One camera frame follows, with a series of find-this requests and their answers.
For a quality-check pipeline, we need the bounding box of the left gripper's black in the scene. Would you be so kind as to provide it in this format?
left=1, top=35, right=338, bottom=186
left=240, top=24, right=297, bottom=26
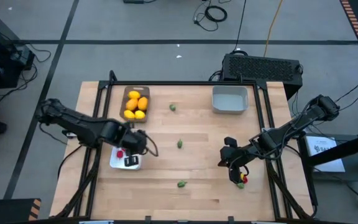
left=118, top=127, right=149, bottom=167

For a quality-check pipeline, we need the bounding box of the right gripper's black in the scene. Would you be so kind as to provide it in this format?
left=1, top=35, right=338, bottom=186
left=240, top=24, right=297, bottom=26
left=218, top=136, right=260, bottom=184

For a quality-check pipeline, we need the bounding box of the white plastic basket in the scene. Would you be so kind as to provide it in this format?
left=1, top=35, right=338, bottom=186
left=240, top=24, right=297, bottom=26
left=109, top=144, right=144, bottom=171

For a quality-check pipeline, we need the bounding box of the light grey plastic basket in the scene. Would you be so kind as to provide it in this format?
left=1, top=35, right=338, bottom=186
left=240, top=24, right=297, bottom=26
left=211, top=85, right=250, bottom=115

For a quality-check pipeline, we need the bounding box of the brown wooden cutting board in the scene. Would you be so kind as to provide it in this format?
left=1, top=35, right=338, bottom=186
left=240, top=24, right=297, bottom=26
left=119, top=85, right=151, bottom=123

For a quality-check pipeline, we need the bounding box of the white printed paper sheet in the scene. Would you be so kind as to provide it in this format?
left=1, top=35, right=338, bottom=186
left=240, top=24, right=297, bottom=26
left=305, top=136, right=347, bottom=174

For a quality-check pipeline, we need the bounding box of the black mesh computer tower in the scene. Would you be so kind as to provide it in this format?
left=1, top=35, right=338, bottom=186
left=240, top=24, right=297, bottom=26
left=221, top=53, right=303, bottom=101

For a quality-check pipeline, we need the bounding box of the black metal beam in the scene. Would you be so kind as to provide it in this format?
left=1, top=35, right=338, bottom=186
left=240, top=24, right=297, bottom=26
left=306, top=129, right=358, bottom=167

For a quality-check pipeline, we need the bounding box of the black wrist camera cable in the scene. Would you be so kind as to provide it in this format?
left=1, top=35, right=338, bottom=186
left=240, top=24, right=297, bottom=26
left=140, top=133, right=160, bottom=157

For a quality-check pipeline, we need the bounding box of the black metal table frame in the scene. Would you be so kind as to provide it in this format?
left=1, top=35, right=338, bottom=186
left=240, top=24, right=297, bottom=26
left=50, top=70, right=320, bottom=220

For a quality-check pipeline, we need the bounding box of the straight black floor cable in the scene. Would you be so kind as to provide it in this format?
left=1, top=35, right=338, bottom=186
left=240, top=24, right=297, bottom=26
left=233, top=0, right=248, bottom=52

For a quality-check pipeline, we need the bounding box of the long yellow floor cable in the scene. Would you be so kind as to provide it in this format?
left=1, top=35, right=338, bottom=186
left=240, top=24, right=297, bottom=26
left=263, top=0, right=284, bottom=57

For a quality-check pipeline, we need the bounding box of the black coiled floor cable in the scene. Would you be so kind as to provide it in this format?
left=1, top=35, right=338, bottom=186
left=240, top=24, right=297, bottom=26
left=193, top=0, right=229, bottom=32

